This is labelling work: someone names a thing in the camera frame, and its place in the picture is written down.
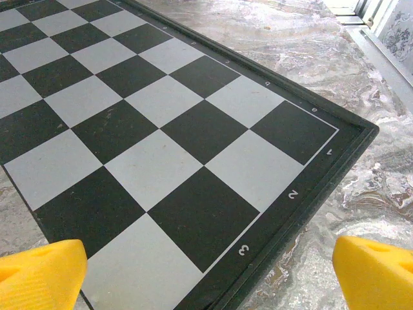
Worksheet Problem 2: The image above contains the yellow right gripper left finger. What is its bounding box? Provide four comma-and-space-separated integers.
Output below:
0, 239, 88, 310

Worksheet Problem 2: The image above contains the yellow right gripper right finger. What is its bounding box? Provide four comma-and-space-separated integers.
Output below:
332, 235, 413, 310

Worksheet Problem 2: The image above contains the black white chessboard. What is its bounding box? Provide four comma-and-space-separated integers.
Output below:
0, 0, 380, 310

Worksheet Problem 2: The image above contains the aluminium side rail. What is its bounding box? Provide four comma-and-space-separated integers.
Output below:
328, 0, 413, 112

